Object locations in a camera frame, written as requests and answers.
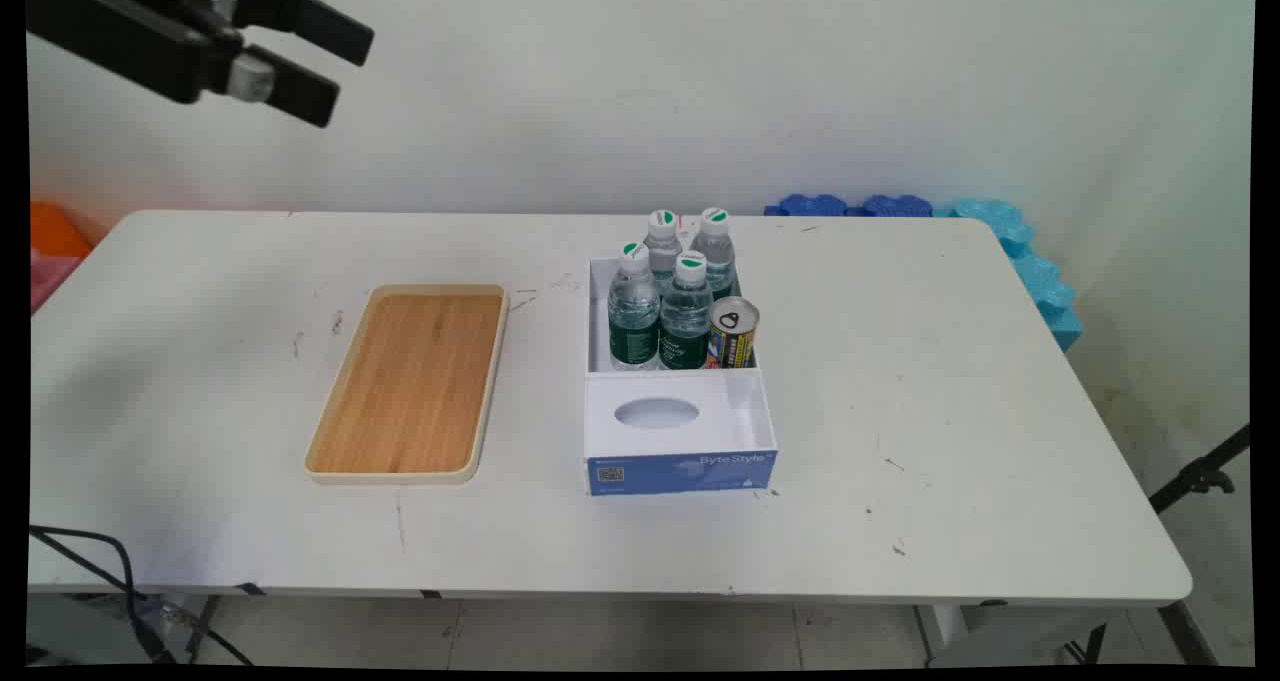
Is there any black tripod leg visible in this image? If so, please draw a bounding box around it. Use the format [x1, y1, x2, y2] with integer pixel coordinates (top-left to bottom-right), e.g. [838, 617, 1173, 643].
[1147, 423, 1252, 515]

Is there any light blue foam mat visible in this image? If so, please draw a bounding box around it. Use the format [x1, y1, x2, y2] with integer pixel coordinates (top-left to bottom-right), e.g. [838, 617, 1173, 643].
[934, 198, 1085, 353]

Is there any black floor cable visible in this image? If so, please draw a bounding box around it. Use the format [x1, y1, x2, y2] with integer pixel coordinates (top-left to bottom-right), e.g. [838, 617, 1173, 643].
[28, 525, 256, 668]

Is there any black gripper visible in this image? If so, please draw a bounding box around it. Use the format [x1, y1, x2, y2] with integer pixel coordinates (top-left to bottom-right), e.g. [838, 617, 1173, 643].
[27, 0, 376, 129]

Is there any orange plastic object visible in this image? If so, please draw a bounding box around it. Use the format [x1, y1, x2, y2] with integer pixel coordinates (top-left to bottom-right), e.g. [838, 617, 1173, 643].
[30, 201, 94, 260]

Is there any pink plastic object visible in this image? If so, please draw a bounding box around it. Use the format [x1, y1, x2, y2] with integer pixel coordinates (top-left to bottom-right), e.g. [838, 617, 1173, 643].
[30, 248, 82, 315]

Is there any dark blue foam mat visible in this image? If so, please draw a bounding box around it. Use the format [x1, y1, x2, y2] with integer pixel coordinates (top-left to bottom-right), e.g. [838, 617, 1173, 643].
[764, 194, 850, 218]
[860, 194, 935, 218]

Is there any wooden tray with cream rim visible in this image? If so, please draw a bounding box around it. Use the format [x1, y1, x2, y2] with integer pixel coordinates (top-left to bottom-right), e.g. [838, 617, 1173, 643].
[304, 283, 511, 486]

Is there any green label water bottle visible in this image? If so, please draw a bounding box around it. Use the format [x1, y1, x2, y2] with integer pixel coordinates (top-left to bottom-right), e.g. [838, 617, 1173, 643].
[608, 242, 662, 371]
[659, 250, 715, 370]
[692, 206, 741, 302]
[644, 209, 685, 294]

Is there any yellow blue drink can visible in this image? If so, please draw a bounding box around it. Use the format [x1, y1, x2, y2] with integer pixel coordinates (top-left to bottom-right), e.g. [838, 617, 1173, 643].
[708, 297, 761, 369]

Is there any blue white cardboard box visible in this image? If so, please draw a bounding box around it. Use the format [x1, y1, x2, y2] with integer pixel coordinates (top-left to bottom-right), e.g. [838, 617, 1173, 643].
[584, 256, 779, 497]

